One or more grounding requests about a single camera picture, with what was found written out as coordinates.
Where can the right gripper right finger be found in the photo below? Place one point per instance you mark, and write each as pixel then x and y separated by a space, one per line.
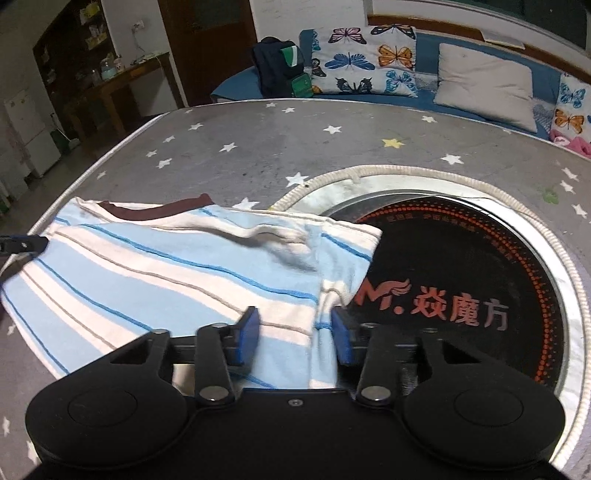
pixel 371 355

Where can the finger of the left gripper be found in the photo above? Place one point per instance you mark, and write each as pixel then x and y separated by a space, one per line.
pixel 22 244

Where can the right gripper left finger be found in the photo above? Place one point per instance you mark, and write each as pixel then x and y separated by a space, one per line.
pixel 220 346

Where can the blue white striped shirt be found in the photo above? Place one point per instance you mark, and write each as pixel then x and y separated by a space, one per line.
pixel 112 272

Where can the white refrigerator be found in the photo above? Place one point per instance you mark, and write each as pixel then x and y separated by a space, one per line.
pixel 41 151

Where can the wooden side table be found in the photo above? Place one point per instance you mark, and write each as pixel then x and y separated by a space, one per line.
pixel 108 94

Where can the light green kettle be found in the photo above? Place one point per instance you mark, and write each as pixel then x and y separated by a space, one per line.
pixel 108 70

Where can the grey star pattern table cover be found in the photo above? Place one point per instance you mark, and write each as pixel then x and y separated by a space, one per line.
pixel 250 150

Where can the dark wooden shelf unit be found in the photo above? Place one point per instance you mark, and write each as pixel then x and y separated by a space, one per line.
pixel 68 55

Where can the dark wooden door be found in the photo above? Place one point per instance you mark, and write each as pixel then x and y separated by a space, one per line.
pixel 210 41

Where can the plain grey cushion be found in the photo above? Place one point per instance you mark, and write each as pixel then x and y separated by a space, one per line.
pixel 483 84

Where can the pink cloth on sofa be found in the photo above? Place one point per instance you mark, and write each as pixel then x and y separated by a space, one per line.
pixel 575 144

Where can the left butterfly print pillow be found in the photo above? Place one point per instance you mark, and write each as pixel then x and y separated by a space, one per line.
pixel 364 60

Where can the butterfly print pillow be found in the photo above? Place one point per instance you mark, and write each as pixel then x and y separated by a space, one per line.
pixel 571 118
pixel 364 60

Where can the dark blue backpack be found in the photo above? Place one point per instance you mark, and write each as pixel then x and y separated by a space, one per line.
pixel 280 67

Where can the right butterfly print pillow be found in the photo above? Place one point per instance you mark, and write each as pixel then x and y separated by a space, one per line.
pixel 571 118

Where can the blue cushioned sofa bench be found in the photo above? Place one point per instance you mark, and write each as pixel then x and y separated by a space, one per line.
pixel 545 81

